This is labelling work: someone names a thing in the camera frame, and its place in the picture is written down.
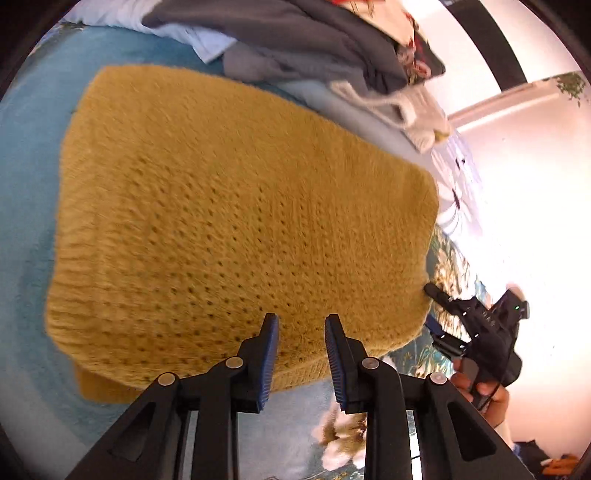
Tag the person's right hand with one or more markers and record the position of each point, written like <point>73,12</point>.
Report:
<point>489,401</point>

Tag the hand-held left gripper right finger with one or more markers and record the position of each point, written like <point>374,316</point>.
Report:
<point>335,360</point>

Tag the white knitted garment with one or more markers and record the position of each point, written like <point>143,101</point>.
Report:
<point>406,113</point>

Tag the white red floral garment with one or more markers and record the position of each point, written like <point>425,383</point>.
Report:
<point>406,23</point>

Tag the mustard yellow knitted sweater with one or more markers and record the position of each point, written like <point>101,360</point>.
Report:
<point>240,230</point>

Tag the light blue garment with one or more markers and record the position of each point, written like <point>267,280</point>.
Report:
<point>203,39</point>

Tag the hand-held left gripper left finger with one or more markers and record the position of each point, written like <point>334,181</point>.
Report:
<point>269,355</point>

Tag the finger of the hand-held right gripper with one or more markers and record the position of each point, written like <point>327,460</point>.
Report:
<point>438,334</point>
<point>441,296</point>

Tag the dark grey garment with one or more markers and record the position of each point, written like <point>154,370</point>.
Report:
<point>332,37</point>

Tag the blue floral bed sheet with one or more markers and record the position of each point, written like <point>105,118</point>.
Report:
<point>27,230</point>

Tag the green potted plant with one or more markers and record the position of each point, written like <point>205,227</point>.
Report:
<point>572,85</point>

